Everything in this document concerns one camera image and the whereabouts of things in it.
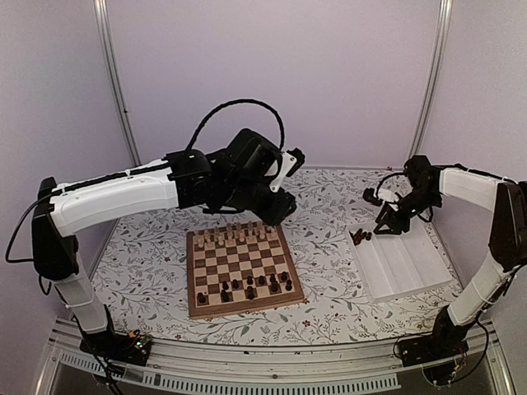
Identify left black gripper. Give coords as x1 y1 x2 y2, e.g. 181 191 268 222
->
221 178 298 226

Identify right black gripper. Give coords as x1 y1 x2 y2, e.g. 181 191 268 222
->
374 188 440 235

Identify wooden chess board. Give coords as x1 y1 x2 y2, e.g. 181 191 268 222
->
186 225 307 320

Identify dark king piece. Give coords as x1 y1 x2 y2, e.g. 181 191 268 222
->
246 286 255 300

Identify dark knight piece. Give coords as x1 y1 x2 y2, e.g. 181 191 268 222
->
221 290 230 303

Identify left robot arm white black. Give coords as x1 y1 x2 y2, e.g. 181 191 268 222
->
25 128 305 357

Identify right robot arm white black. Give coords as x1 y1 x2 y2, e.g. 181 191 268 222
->
363 155 526 359

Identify dark chess pieces in tray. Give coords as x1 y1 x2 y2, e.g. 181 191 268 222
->
350 228 372 246

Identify white chess piece row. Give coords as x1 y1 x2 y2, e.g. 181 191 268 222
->
187 221 279 249

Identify white plastic tray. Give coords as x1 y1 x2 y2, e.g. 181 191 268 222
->
344 221 453 304

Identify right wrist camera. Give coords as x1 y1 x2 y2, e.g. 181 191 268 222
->
362 188 400 207

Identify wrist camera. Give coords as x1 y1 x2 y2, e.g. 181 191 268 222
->
362 188 400 207
265 148 305 193

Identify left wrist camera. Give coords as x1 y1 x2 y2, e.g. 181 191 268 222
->
265 148 305 193

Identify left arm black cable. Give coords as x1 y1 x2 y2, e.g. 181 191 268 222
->
184 98 287 153

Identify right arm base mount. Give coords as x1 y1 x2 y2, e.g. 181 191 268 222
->
394 307 471 386

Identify aluminium front rail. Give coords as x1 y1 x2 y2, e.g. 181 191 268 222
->
35 319 515 394

